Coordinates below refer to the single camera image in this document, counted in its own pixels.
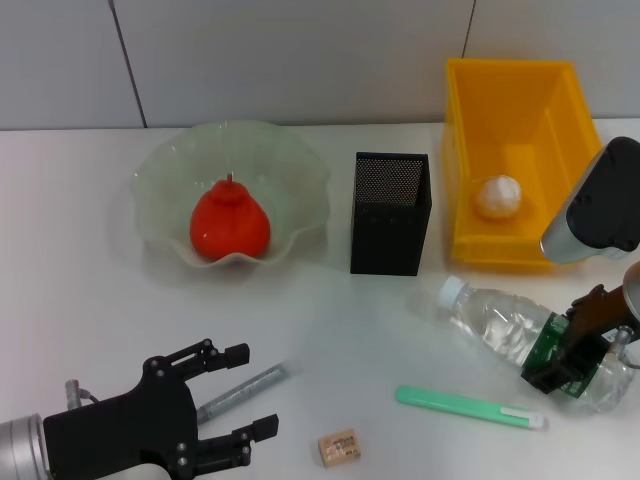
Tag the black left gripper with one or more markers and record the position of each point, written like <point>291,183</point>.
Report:
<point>120,425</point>

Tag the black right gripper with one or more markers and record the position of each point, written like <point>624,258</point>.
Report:
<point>602,310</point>

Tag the clear water bottle green label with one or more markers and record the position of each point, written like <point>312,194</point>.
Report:
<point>490,320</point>

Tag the white paper ball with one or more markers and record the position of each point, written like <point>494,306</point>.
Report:
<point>497,197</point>

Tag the red pear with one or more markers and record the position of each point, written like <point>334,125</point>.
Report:
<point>230,225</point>

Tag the silver marker pen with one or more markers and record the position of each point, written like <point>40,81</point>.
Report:
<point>250,387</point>

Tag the black mesh pen holder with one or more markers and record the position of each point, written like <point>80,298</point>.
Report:
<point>390,240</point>

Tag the translucent green wavy glass plate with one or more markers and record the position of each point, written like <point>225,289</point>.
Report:
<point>290,175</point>

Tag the yellow plastic storage bin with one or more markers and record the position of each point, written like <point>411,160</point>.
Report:
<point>500,125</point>

